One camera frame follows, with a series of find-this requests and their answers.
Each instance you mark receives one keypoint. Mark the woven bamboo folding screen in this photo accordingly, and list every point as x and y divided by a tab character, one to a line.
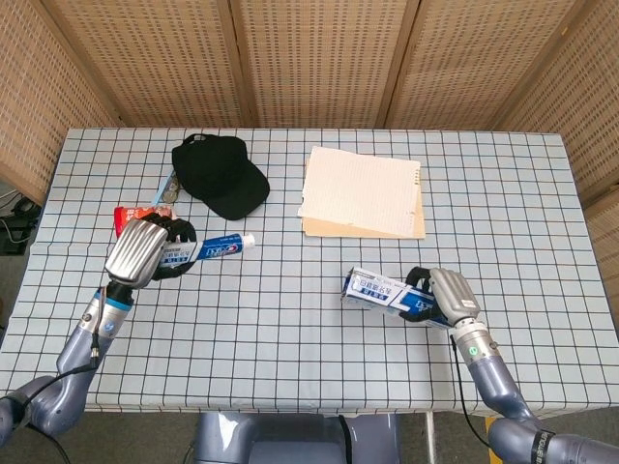
314	58

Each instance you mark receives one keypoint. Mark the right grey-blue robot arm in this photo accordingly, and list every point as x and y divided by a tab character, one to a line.
493	377

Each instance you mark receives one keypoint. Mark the yellow floor tape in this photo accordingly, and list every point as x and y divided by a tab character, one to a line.
490	425

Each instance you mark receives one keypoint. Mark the blue white toothpaste tube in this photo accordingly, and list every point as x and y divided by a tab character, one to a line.
217	247

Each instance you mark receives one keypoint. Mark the blue card with coins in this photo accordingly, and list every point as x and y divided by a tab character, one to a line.
167	191

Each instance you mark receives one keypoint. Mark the white lined paper sheet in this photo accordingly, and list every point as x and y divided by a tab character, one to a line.
358	183

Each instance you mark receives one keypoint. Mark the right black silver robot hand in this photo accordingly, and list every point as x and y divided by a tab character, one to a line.
454	295

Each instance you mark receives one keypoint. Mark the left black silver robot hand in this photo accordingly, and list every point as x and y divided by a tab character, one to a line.
135	251

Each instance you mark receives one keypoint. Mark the white table leg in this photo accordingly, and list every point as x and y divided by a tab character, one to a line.
430	437

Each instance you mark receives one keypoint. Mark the black baseball cap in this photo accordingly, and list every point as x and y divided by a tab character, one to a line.
217	174

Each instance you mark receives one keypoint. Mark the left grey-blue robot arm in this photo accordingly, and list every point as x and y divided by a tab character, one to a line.
82	353

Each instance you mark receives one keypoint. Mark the blue white toothpaste box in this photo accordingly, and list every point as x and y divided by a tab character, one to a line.
372	292

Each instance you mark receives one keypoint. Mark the red instant noodle cup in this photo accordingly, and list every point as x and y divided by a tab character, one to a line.
123	215

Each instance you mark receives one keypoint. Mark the grey-blue robot torso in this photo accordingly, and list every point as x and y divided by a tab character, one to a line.
290	440

